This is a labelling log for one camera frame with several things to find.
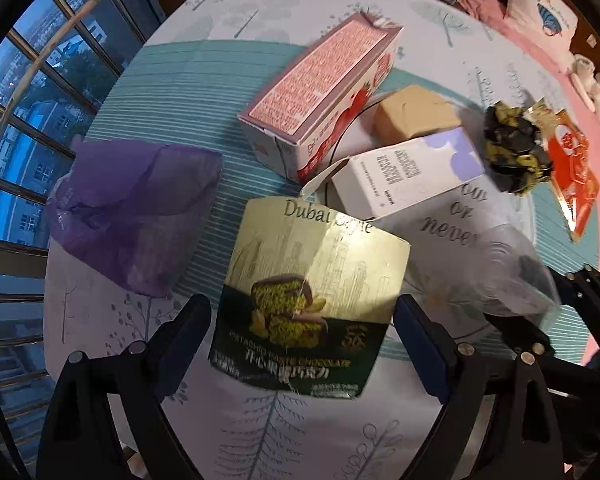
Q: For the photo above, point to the pink carton box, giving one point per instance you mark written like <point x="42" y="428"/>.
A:
<point x="320" y="90"/>

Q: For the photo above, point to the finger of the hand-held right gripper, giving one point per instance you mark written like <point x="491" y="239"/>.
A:
<point x="597" y="305"/>
<point x="515" y="332"/>

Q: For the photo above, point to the tree print tablecloth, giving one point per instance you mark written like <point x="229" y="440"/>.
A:
<point x="180" y="85"/>

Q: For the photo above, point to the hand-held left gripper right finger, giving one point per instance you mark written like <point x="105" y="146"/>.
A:
<point x="420" y="345"/>

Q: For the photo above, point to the tan cardboard box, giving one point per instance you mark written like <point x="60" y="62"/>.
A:
<point x="410" y="112"/>

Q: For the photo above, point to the clear plastic bottle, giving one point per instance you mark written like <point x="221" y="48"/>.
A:
<point x="510" y="270"/>

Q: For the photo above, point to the window with metal grille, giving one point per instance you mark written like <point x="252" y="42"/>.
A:
<point x="35" y="110"/>

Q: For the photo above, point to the pink square pillow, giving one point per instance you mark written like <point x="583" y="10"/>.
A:
<point x="540" y="10"/>

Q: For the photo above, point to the purple plastic bag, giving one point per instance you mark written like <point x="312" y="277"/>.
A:
<point x="135" y="210"/>

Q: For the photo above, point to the green chocolate box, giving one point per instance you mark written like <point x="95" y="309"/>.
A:
<point x="305" y="270"/>

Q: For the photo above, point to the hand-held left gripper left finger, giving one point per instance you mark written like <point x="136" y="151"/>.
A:
<point x="187" y="330"/>

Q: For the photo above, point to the white carton box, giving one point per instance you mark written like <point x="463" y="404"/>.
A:
<point x="405" y="180"/>

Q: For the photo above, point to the crumpled black yellow wrapper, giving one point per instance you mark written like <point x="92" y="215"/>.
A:
<point x="510" y="155"/>

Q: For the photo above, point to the orange red wrapper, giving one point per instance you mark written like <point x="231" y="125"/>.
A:
<point x="572" y="170"/>

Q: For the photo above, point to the wooden headboard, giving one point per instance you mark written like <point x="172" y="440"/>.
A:
<point x="592" y="35"/>

